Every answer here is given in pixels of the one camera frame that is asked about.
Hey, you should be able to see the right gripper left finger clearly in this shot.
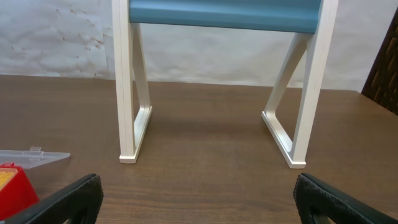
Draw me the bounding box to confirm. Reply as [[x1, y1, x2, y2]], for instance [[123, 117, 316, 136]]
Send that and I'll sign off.
[[0, 173, 104, 224]]

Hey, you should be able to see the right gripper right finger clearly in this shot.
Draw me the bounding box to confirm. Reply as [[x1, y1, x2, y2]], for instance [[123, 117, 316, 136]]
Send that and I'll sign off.
[[293, 172, 398, 224]]

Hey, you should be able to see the red and yellow tip box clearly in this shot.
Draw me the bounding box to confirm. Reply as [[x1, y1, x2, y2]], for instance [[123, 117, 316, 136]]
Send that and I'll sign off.
[[0, 146, 71, 222]]

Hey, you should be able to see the white and blue stand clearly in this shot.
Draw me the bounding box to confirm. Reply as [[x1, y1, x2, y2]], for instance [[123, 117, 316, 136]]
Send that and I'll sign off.
[[111, 0, 339, 170]]

